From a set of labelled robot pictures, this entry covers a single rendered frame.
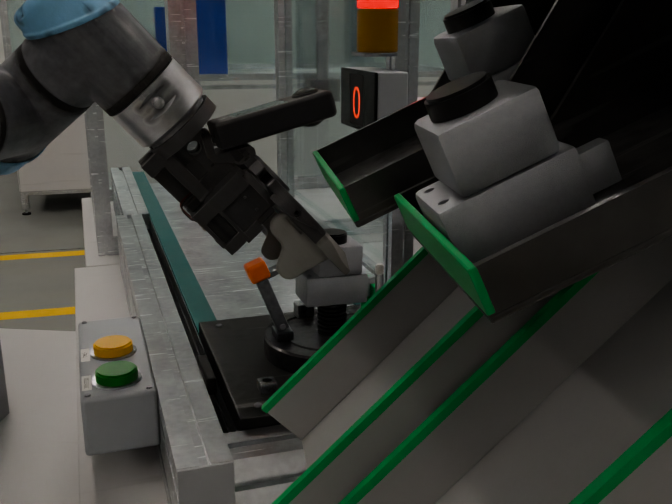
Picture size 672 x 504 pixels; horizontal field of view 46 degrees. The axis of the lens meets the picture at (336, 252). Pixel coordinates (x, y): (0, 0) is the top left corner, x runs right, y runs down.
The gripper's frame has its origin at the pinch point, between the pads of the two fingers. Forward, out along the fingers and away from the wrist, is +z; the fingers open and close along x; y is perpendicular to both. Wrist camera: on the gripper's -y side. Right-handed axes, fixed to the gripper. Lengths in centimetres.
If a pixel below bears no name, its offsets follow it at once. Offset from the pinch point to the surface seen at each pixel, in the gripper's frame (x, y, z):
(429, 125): 41.6, -5.0, -19.5
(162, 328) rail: -15.6, 20.1, -1.8
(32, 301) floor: -316, 110, 45
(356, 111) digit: -18.8, -14.3, -2.8
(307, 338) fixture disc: 1.2, 8.1, 3.9
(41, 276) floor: -356, 108, 47
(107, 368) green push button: -1.7, 23.7, -7.7
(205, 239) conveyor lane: -67, 13, 10
